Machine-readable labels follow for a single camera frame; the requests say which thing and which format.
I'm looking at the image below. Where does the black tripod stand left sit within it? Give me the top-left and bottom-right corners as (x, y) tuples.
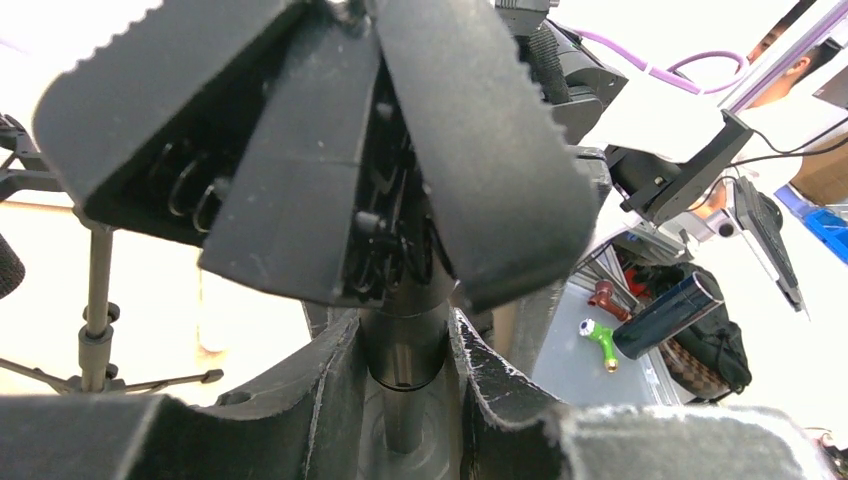
(0, 112), (225, 395)

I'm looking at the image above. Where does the black round-base mic stand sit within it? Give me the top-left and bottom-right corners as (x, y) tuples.
(33, 0), (601, 458)

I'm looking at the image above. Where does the dark backpack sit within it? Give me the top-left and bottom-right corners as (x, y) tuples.
(659, 264), (753, 402)

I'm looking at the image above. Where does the person in background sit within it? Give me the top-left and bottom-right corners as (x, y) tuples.
(730, 39), (844, 198)

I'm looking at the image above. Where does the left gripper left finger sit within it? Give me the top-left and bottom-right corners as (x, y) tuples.
(1, 314), (361, 479)

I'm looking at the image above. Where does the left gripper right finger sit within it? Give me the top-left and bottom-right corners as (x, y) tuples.
(450, 310), (833, 479)

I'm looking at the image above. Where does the red brown object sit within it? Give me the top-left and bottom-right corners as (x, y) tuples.
(587, 280), (632, 323)

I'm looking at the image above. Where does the black wireless microphone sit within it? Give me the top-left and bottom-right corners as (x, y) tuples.
(0, 236), (26, 298)

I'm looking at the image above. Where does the dark blue cylinder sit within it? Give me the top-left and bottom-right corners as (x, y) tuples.
(612, 272), (724, 360)

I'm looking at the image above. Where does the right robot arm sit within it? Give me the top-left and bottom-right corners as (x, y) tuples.
(493, 1), (753, 254)

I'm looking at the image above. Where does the green toy figure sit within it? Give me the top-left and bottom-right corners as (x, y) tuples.
(579, 318), (619, 373)

